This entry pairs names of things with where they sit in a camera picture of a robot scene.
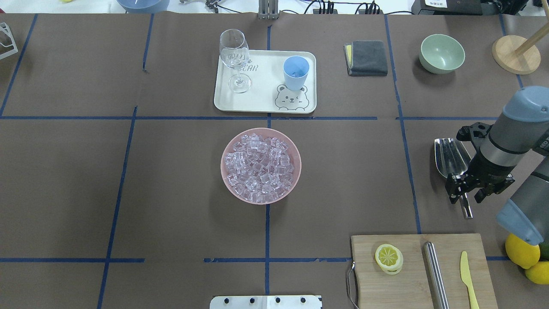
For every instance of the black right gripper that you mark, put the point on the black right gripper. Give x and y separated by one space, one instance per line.
485 166

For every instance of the silver metal ice scoop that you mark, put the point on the silver metal ice scoop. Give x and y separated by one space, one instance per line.
451 156

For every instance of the pink bowl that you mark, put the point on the pink bowl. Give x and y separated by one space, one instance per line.
260 197

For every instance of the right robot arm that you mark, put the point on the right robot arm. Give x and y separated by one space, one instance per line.
520 129

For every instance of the ice cubes in blue cup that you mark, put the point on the ice cubes in blue cup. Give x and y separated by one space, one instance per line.
297 75

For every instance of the light blue plastic cup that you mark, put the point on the light blue plastic cup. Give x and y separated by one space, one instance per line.
295 70

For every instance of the pile of clear ice cubes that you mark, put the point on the pile of clear ice cubes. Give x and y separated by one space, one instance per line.
260 168

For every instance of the yellow plastic knife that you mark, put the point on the yellow plastic knife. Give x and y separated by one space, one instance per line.
466 279

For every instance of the silver metal rod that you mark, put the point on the silver metal rod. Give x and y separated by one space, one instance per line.
436 284

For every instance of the wooden mug tree stand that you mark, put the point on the wooden mug tree stand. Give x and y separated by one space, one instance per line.
517 54

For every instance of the yellow lemon slice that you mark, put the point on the yellow lemon slice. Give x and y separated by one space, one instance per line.
389 258

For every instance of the green ceramic bowl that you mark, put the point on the green ceramic bowl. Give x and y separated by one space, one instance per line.
441 54

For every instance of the wooden cutting board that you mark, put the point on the wooden cutting board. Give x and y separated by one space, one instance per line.
411 289

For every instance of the cream bear tray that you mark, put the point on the cream bear tray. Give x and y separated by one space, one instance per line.
268 93

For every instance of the silver mounting plate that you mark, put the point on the silver mounting plate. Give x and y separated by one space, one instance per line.
267 302

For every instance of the clear wine glass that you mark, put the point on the clear wine glass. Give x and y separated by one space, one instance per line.
234 53

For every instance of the blue bowl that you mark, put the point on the blue bowl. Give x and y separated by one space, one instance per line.
144 6

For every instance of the aluminium frame post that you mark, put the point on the aluminium frame post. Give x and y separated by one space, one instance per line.
268 9

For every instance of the white wire cup rack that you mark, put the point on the white wire cup rack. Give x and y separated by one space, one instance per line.
8 45

